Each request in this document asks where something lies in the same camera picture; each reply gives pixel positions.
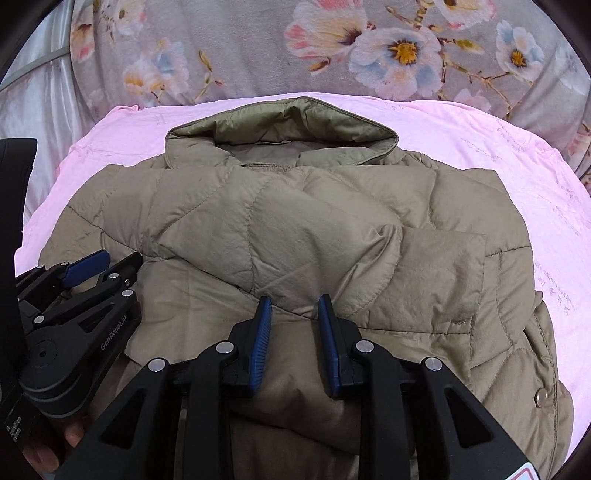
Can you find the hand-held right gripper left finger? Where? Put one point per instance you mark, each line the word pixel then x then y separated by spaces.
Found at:
pixel 261 344

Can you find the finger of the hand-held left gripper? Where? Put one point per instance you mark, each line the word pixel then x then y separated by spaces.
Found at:
pixel 85 268
pixel 121 272

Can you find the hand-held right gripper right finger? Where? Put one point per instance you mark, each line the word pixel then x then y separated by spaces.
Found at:
pixel 328 344

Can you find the khaki quilted puffer jacket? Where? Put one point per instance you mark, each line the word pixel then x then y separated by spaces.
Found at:
pixel 323 230

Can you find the person's left hand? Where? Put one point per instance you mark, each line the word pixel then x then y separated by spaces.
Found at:
pixel 71 431

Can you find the white satin cloth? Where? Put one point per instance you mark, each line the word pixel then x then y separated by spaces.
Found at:
pixel 37 106

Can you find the pink printed bed sheet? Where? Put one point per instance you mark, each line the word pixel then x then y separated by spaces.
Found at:
pixel 531 203

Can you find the grey floral blanket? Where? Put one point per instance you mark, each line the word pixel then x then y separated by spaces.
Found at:
pixel 286 50

